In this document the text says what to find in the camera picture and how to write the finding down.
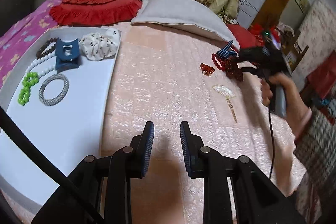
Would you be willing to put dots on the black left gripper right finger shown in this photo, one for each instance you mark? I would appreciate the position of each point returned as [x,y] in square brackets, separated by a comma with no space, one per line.
[197,156]

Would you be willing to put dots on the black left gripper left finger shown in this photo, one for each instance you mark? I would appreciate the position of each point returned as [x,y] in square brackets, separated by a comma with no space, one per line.
[133,160]

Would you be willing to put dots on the checkered sleeve forearm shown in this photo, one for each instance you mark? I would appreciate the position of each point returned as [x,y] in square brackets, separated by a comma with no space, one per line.
[315,149]

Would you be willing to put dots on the person's right hand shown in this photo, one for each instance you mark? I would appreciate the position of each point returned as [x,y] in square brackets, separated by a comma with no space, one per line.
[297,113]

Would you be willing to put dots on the white fan hair pin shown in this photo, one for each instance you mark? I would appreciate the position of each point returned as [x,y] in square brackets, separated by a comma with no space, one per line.
[228,94]

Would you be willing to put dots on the pink quilted blanket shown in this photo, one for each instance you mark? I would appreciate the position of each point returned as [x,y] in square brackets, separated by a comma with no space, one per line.
[157,78]

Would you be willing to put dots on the white rectangular tray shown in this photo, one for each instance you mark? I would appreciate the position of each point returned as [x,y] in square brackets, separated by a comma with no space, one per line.
[65,133]

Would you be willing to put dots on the silver mesh bangle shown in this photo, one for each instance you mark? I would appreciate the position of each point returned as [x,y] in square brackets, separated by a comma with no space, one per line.
[54,89]

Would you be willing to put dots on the white pillow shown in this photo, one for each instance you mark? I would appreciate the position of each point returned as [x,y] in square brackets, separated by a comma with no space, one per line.
[186,15]

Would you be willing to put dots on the white patterned scrunchie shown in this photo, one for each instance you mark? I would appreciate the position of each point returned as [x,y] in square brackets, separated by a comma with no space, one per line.
[98,46]

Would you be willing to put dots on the blue plastic hair claw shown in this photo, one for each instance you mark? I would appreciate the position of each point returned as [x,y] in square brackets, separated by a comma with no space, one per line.
[67,55]

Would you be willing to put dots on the red ruffled round cushion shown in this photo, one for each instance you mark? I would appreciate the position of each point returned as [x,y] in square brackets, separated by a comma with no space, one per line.
[94,12]

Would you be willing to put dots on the purple floral bed sheet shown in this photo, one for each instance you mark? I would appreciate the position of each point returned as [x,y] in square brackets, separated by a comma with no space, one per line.
[22,34]

